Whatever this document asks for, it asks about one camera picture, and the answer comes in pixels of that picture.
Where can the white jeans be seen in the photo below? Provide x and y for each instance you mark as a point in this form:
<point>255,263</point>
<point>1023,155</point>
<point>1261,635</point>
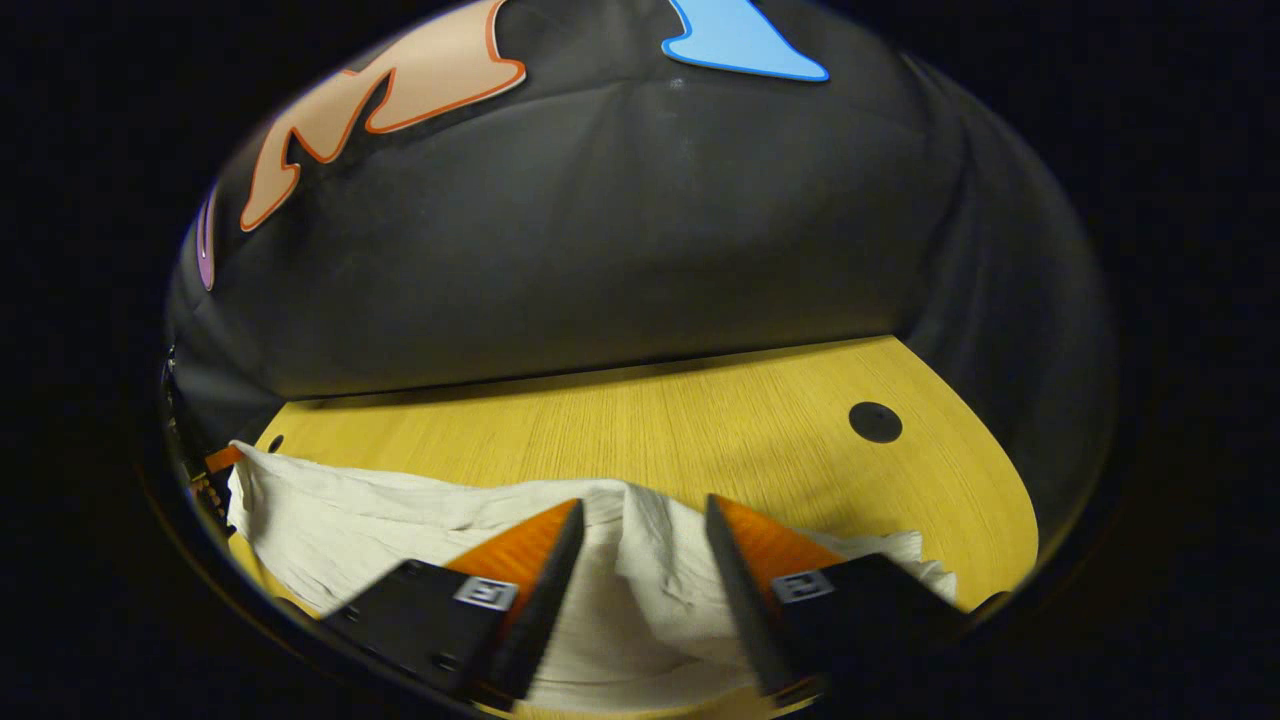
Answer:
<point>380,530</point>

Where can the black backdrop cloth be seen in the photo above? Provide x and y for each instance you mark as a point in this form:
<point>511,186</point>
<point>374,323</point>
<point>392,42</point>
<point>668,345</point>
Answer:
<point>600,250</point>

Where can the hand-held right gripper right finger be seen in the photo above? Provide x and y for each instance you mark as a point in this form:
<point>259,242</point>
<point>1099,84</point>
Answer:
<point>745,610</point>

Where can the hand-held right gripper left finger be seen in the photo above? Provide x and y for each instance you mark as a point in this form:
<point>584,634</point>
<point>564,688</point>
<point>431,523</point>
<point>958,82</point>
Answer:
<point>535,620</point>

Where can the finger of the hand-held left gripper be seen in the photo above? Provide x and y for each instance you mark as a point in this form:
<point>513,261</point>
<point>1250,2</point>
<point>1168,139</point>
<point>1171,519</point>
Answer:
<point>225,458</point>

